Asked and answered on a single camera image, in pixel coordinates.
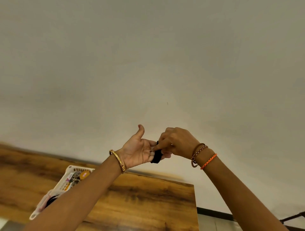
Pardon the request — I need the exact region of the person's right hand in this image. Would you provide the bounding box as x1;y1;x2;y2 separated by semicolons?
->
151;126;204;161

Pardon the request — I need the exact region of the person's left hand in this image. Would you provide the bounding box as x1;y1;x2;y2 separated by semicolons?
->
116;124;172;170

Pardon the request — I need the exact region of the black shoelace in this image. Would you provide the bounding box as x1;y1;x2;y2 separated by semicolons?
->
150;140;164;165
43;194;61;208

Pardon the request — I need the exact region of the orange round jar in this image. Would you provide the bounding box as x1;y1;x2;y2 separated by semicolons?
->
78;170;92;181

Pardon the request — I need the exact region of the person's left forearm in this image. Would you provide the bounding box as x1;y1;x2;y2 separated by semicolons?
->
23;156;125;231

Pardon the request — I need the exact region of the person's right forearm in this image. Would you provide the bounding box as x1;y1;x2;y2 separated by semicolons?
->
194;148;289;231

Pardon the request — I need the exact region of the white plastic lattice basket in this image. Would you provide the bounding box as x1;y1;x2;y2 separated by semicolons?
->
29;164;96;221

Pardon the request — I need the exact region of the black tripod stand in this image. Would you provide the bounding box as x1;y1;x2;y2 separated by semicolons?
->
280;210;305;225

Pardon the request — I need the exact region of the gold bracelet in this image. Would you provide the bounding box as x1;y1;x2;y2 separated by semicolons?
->
108;148;128;174

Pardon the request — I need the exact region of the brown beaded bracelet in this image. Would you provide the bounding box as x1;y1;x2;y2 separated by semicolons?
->
190;142;209;168

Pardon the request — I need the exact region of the orange braided bracelet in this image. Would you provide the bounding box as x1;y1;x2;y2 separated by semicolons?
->
200;152;218;171

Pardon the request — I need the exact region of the clear container with red handles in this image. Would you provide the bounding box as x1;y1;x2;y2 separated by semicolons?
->
30;188;64;220

